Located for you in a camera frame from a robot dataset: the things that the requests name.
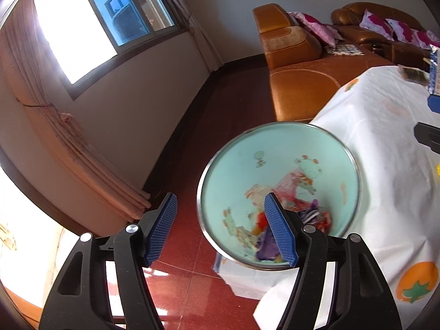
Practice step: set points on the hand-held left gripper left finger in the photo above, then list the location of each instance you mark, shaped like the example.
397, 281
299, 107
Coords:
160, 228

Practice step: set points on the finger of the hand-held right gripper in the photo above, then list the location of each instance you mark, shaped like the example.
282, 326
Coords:
429, 134

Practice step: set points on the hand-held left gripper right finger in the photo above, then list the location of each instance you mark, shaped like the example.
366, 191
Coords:
280, 230

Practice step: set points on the red toy block cluster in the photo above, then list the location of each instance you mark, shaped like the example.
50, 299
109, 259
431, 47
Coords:
264, 220

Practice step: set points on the plain purple wrapper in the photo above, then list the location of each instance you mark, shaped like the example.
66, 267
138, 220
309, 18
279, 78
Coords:
266, 247

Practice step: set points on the pink and white wrapper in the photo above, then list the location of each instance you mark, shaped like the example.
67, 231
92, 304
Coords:
290, 187

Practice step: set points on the mint green cartoon print bin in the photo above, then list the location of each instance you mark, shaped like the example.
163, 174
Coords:
240, 165

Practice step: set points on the blue snack packet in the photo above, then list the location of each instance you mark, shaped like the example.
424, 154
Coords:
436, 103

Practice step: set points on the black flat packet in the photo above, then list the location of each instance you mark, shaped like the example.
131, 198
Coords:
414, 75

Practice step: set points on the white and blue carton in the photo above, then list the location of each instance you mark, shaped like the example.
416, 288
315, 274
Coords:
435, 72

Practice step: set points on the white printed tablecloth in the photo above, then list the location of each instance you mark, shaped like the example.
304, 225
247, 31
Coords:
388, 196

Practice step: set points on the pink floral pillow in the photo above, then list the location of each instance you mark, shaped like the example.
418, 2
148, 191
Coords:
404, 31
428, 39
376, 24
316, 27

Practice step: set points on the small black object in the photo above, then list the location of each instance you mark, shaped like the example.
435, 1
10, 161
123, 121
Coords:
378, 48

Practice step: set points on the checkered seat pad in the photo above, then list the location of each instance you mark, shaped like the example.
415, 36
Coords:
345, 50

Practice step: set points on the brown leather sofa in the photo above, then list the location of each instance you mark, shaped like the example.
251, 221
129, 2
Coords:
299, 92

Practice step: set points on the pink tied curtain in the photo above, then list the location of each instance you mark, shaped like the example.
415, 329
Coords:
51, 110

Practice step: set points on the pale hanging curtain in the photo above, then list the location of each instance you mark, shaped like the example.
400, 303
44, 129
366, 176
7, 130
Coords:
199, 31

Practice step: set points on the dark wooden door frame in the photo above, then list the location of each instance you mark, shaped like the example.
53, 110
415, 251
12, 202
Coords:
34, 196

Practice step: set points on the window with dark frame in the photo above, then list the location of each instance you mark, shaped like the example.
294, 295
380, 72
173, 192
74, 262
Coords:
103, 24

